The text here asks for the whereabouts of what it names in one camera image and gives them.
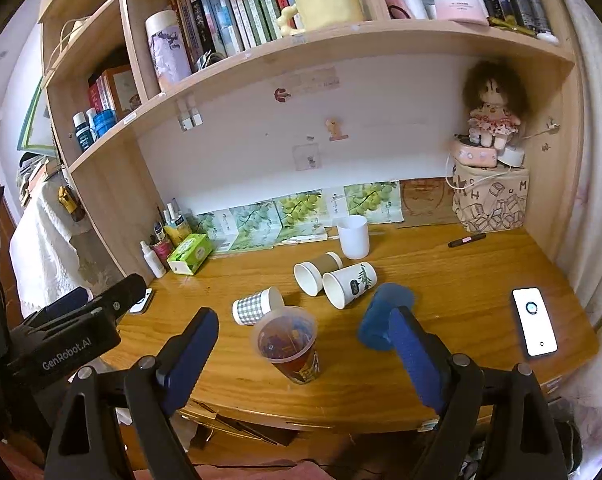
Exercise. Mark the brown cardboard sheet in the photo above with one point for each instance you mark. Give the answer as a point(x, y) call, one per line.
point(426, 202)

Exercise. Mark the checkered paper cup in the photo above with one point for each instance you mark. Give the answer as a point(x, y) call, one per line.
point(253, 307)

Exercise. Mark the clear plastic cup with tea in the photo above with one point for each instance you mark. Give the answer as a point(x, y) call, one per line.
point(291, 360)

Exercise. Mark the white spray bottle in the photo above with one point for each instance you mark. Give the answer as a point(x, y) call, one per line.
point(152, 260)

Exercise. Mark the black marker pen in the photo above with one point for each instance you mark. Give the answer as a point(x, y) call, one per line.
point(466, 240)

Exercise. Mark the white curtain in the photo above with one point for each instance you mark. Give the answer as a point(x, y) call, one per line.
point(596, 160)

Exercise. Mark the dark blue bottle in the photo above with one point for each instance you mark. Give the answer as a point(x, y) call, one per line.
point(83, 132)

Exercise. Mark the brown sleeve paper cup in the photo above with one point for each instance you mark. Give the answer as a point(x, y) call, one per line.
point(326, 262)

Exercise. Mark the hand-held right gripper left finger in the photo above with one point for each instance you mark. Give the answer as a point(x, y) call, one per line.
point(188, 360)

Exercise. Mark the pink case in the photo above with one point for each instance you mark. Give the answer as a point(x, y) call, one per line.
point(473, 155)

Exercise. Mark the white smartphone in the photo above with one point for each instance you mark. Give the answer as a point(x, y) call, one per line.
point(533, 325)

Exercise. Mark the row of colourful books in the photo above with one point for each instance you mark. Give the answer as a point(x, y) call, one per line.
point(241, 15)

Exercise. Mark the white plastic cup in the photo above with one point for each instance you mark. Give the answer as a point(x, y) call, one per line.
point(353, 240)

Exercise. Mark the blue cup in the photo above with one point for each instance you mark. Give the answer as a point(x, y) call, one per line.
point(376, 325)

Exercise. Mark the yellow ceramic mug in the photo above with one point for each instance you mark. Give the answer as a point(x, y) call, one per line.
point(331, 7)

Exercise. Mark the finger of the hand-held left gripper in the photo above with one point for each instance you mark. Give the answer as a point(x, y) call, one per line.
point(63, 305)
point(126, 290)

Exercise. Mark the orange book box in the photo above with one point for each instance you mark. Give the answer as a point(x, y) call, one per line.
point(120, 87)

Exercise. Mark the white round device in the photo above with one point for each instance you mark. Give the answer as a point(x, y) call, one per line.
point(513, 156)

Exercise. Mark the pink wall hook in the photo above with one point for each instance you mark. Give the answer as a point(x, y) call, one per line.
point(336, 129)

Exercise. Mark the green tissue box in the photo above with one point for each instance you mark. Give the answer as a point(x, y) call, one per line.
point(188, 255)

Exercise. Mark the pink white jar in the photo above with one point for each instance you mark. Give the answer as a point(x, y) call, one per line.
point(461, 5)

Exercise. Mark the grape print box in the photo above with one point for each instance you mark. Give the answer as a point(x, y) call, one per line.
point(216, 230)
point(301, 212)
point(371, 200)
point(253, 225)

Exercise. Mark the white lace cloth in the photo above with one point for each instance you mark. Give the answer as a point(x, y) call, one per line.
point(46, 250)

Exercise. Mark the tree print paper cup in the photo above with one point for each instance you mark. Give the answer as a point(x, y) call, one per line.
point(353, 282)

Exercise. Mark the small white device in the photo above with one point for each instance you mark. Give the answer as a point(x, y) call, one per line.
point(143, 305)

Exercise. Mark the wooden bookshelf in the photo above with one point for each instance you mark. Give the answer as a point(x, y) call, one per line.
point(381, 35)

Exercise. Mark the purple white thermos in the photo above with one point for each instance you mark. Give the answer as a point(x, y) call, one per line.
point(168, 55)

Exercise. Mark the curly hair rag doll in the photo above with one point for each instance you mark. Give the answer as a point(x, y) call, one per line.
point(493, 110)

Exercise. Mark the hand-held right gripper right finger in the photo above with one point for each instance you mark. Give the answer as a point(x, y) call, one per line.
point(418, 360)

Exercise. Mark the light blue bottle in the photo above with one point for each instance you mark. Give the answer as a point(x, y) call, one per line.
point(104, 122)

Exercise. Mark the letter print storage box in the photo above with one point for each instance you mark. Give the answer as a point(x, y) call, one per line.
point(496, 200)

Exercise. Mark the yellow hanging bottle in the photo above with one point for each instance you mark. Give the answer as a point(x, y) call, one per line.
point(68, 202)

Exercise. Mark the green framed picture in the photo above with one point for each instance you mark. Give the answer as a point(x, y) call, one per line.
point(31, 120)

